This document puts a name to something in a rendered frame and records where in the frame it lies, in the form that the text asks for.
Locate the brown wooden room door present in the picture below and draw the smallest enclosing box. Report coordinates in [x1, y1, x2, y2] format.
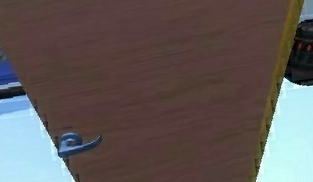
[0, 0, 313, 182]

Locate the blue-grey door lever handle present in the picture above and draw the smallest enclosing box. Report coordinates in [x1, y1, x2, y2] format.
[54, 128, 105, 159]

